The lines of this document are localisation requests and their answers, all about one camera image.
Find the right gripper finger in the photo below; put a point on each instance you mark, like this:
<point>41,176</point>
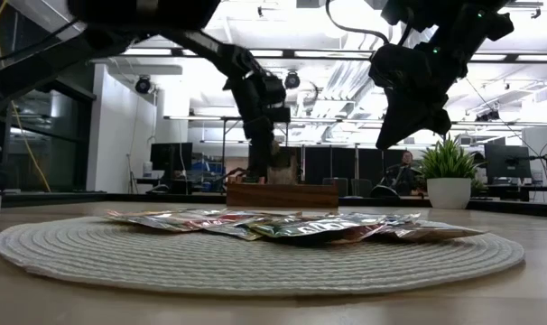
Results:
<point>409,122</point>

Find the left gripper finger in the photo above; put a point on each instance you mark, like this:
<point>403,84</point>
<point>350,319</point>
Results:
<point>260,153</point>

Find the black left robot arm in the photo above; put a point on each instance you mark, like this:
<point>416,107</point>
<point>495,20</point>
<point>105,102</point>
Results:
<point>120,13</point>

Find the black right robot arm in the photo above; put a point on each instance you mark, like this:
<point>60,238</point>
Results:
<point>463,22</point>

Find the brown wooden tea box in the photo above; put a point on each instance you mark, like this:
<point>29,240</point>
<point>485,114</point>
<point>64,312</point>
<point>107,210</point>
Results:
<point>282,196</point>

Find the orange peach tea packet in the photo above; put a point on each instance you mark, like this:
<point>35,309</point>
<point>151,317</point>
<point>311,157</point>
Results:
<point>178,220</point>

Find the beige tea packet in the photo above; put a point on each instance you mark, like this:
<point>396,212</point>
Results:
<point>427,232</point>

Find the black round ceiling spotlight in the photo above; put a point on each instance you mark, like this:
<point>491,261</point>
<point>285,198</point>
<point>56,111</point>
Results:
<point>292,80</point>
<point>142,85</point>

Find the person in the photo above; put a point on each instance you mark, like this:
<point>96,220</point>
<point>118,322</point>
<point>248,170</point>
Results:
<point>406,169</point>

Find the black office chair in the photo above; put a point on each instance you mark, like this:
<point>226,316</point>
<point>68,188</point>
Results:
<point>382,192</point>

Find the black ceiling spotlight cluster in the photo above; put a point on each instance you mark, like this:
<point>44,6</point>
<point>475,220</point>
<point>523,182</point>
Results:
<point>488,116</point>

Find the green plant in white pot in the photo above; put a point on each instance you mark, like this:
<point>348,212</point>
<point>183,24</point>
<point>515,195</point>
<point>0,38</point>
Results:
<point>448,192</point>

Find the grey chair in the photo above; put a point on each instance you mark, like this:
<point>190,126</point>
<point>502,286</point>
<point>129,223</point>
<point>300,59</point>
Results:
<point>343,187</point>
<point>361,187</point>

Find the black computer monitor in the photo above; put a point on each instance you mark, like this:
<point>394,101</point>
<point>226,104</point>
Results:
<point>507,161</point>
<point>171,156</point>

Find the white bottle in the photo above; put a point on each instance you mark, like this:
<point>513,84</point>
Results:
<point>147,170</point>

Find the long ceiling light strip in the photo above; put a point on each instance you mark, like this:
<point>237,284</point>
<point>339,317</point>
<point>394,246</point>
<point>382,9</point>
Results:
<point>147,52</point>

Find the white round woven placemat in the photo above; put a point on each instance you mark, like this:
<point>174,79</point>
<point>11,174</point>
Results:
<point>165,266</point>

